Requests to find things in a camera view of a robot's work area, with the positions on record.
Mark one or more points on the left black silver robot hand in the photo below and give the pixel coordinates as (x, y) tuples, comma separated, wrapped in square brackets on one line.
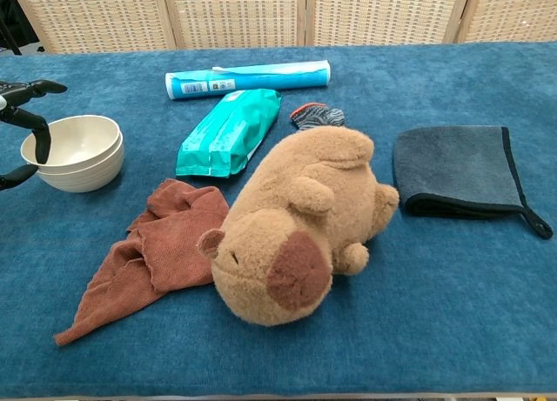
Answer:
[(26, 118)]

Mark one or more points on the cream plastic bowl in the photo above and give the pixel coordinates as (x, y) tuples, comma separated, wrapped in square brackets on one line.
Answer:
[(82, 140), (87, 180)]

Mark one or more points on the black tripod stand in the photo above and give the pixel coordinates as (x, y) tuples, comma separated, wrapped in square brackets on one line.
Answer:
[(9, 38)]

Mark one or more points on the woven rattan screen panel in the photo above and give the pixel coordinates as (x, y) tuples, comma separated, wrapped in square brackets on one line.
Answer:
[(235, 11), (513, 9), (95, 14), (383, 9)]

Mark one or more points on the rust brown cloth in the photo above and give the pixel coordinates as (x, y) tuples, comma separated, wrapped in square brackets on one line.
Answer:
[(174, 249)]

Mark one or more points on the teal wet wipes pack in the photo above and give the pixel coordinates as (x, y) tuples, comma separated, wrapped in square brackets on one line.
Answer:
[(230, 133)]

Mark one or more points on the blue plastic wrap roll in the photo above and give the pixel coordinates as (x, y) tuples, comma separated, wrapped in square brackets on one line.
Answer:
[(261, 77)]

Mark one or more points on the brown capybara plush toy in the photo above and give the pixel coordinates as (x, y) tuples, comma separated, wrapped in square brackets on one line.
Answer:
[(300, 209)]

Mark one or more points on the grey striped sock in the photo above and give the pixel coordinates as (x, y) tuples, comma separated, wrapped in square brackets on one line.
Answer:
[(320, 116)]

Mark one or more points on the grey towel with black trim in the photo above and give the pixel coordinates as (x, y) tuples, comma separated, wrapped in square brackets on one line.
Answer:
[(457, 166)]

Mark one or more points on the blue velvet table cover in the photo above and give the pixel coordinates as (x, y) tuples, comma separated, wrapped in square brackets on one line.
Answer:
[(435, 309)]

